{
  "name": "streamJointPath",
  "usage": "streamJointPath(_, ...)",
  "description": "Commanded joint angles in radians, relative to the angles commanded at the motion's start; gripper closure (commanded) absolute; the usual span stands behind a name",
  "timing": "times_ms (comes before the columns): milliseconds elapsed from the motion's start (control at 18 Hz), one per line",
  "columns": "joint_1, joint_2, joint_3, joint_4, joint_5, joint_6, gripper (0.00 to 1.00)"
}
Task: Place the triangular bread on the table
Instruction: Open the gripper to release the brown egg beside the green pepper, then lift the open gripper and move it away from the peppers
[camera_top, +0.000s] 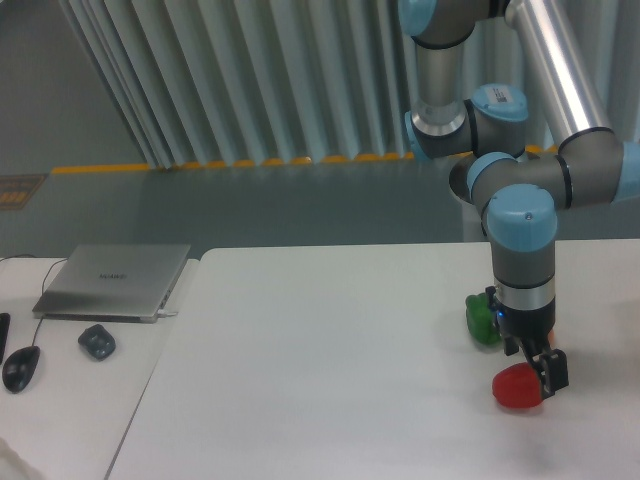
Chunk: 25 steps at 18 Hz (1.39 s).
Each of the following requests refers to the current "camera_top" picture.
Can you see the silver closed laptop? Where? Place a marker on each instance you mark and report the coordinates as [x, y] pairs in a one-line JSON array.
[[118, 282]]

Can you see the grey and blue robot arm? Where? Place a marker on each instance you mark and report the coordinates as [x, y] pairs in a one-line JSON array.
[[518, 199]]

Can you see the red bell pepper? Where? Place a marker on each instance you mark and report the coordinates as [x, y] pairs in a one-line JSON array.
[[517, 387]]

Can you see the white laptop plug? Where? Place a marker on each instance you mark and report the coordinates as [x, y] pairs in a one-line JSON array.
[[166, 314]]

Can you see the black computer mouse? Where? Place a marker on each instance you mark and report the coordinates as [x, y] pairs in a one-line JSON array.
[[19, 368]]

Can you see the black phone at edge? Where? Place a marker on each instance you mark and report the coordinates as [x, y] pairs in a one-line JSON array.
[[5, 321]]

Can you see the dark earbuds case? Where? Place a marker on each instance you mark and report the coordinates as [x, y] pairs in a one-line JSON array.
[[97, 342]]

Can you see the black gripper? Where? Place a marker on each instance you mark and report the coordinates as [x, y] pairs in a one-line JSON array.
[[528, 331]]

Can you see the green bell pepper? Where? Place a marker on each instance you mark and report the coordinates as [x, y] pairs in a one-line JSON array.
[[480, 320]]

